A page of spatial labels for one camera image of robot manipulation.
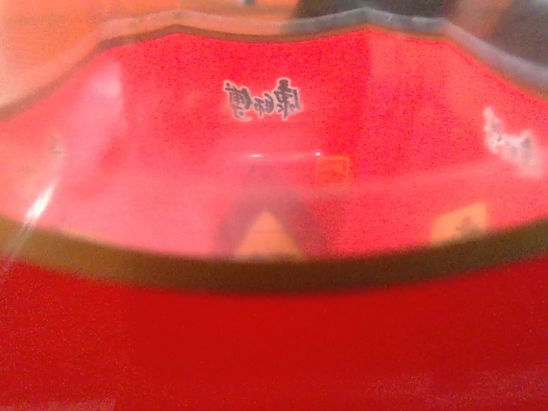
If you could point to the red bottle with orange cap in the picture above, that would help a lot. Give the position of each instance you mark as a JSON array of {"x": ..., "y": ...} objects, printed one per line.
[{"x": 274, "y": 128}]

